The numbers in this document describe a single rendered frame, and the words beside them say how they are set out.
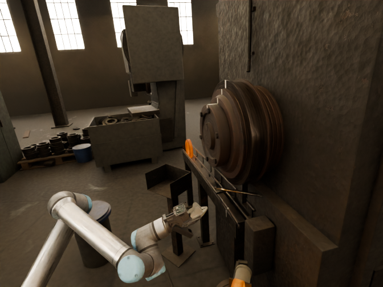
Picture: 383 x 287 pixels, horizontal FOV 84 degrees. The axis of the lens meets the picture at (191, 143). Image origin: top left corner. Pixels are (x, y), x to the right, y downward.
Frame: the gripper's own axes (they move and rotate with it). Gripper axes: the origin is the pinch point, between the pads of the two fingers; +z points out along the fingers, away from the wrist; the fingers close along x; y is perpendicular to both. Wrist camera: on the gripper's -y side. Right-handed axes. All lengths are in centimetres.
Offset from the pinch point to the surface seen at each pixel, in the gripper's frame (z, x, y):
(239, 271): 0.8, -31.2, -6.2
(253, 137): 24.8, -20.8, 35.5
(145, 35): 32, 260, 112
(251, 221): 14.2, -20.0, 0.8
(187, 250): -26, 51, -70
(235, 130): 22.0, -13.7, 37.6
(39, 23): -182, 639, 281
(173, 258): -38, 46, -66
